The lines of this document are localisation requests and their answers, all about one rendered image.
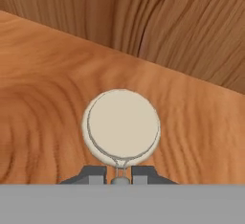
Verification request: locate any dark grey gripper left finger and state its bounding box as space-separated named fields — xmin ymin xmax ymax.
xmin=58 ymin=165 xmax=108 ymax=186

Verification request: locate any white round disc with stem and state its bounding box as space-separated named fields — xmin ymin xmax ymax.
xmin=80 ymin=88 xmax=162 ymax=186

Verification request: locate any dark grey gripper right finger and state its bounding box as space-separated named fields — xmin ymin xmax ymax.
xmin=131 ymin=165 xmax=179 ymax=186

